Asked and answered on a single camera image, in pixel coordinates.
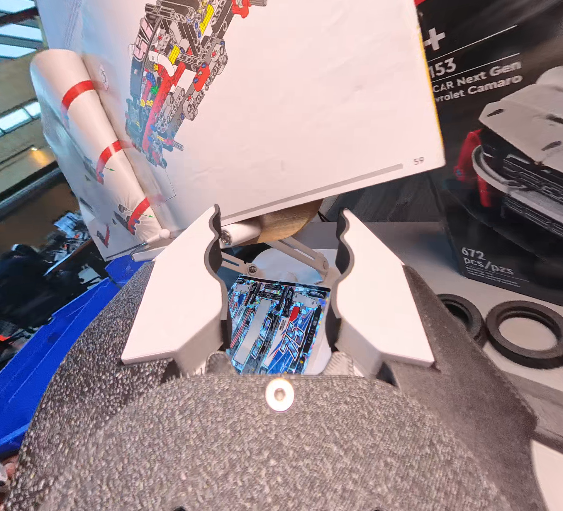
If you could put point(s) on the large blue storage bin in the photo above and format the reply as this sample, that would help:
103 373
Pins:
44 366

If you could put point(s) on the colourful sticker sheet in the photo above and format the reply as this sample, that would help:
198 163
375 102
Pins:
264 322

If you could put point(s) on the black lego box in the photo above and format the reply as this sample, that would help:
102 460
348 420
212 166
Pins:
506 124

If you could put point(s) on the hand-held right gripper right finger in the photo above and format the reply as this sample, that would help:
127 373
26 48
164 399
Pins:
378 309

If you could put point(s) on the lego instruction booklet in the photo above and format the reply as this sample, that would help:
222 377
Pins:
308 80

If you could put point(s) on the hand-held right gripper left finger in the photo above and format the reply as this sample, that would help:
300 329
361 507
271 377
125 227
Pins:
176 309

